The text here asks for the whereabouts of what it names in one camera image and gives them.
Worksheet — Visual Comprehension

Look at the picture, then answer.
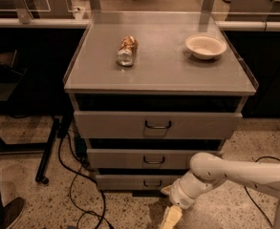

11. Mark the grey bottom drawer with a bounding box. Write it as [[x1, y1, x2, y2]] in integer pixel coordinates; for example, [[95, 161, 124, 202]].
[[96, 175, 180, 191]]

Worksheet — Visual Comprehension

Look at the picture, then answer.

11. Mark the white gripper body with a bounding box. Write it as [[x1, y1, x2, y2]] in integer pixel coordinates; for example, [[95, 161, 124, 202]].
[[161, 172, 223, 210]]

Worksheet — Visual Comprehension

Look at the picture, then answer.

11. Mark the grey drawer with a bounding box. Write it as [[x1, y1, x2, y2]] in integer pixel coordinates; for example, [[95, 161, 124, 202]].
[[74, 111, 242, 139], [86, 148, 223, 171], [96, 175, 180, 191]]

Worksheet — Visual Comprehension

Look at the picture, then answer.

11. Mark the black floor cable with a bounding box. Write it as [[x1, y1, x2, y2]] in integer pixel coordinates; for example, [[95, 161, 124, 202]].
[[243, 156, 280, 229], [56, 131, 115, 229]]

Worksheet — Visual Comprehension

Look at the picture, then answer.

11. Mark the grey drawer cabinet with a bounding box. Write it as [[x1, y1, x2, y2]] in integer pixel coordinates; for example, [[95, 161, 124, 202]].
[[65, 12, 257, 178]]

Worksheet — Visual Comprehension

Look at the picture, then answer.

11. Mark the crushed gold soda can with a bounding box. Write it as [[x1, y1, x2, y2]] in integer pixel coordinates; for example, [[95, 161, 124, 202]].
[[118, 35, 139, 67]]

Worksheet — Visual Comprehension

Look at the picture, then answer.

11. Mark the white paper bowl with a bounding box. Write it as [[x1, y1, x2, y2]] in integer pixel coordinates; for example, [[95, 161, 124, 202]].
[[185, 34, 226, 60]]

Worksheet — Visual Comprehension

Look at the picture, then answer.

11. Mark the grey top drawer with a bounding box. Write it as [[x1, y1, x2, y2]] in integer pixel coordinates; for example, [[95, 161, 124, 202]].
[[74, 111, 242, 139]]

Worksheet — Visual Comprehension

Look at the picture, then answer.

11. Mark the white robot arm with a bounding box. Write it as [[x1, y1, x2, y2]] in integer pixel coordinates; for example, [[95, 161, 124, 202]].
[[160, 153, 280, 229]]

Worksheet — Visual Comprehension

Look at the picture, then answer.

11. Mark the black floor cable right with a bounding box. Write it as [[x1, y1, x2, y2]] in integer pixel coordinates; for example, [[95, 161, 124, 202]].
[[243, 156, 280, 229]]

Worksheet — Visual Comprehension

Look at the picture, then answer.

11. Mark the black floor cable left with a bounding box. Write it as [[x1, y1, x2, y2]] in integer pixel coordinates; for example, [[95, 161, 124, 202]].
[[56, 131, 115, 229]]

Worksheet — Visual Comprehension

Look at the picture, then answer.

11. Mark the black power strip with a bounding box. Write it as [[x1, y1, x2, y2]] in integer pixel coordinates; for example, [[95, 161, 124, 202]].
[[74, 135, 87, 158]]

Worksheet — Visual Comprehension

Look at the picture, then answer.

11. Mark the black desk frame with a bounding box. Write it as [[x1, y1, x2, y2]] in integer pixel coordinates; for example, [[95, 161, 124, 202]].
[[0, 51, 59, 184]]

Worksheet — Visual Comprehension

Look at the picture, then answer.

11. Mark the white horizontal rail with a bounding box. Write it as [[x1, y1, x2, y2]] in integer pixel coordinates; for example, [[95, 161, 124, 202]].
[[0, 18, 280, 31]]

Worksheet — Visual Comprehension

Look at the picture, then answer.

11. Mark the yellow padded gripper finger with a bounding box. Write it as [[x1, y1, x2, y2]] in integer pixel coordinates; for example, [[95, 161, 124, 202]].
[[159, 205, 183, 229]]

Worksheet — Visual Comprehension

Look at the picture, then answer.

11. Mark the grey middle drawer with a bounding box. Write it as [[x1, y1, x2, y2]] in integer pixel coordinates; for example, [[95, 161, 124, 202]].
[[86, 148, 223, 171]]

